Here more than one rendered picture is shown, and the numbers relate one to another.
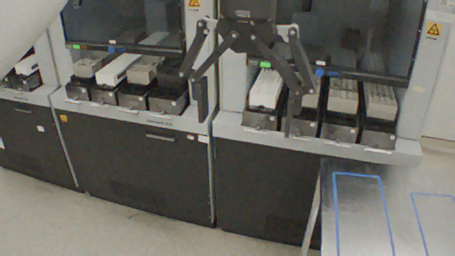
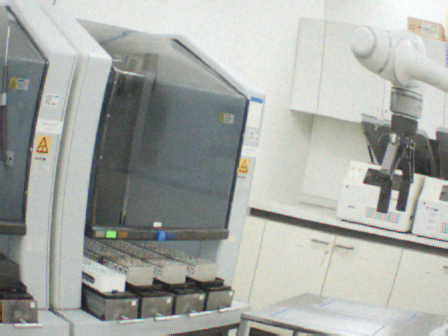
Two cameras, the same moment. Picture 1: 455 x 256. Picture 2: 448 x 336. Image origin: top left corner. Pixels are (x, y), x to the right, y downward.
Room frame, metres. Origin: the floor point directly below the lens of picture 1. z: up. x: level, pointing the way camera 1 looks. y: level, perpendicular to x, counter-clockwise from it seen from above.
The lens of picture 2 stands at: (0.34, 1.41, 1.29)
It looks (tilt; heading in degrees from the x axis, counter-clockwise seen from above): 3 degrees down; 290
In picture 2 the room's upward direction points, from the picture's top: 10 degrees clockwise
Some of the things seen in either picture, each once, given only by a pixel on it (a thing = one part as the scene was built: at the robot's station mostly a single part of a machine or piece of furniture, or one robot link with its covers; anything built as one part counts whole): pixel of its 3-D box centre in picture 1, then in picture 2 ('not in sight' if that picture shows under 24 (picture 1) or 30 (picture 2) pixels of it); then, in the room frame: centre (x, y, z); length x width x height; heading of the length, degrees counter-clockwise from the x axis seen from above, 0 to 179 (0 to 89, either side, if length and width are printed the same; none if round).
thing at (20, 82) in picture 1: (57, 59); not in sight; (1.77, 1.01, 0.78); 0.73 x 0.14 x 0.09; 164
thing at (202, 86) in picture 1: (203, 100); (385, 195); (0.47, 0.04, 1.22); 0.03 x 0.01 x 0.07; 164
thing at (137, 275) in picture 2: (303, 98); (138, 275); (1.15, -0.28, 0.85); 0.12 x 0.02 x 0.06; 74
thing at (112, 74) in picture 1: (122, 68); not in sight; (1.49, 0.51, 0.83); 0.30 x 0.10 x 0.06; 164
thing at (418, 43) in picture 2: not in sight; (406, 60); (0.46, -0.01, 1.54); 0.13 x 0.11 x 0.16; 67
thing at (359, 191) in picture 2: not in sight; (395, 175); (0.68, -2.69, 1.22); 0.62 x 0.56 x 0.64; 72
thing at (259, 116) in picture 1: (274, 84); (55, 271); (1.42, -0.20, 0.78); 0.73 x 0.14 x 0.09; 164
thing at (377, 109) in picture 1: (381, 110); (203, 272); (1.07, -0.58, 0.85); 0.12 x 0.02 x 0.06; 73
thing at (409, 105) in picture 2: not in sight; (406, 105); (0.45, -0.02, 1.43); 0.09 x 0.09 x 0.06
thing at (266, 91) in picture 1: (268, 85); (80, 269); (1.29, -0.16, 0.83); 0.30 x 0.10 x 0.06; 164
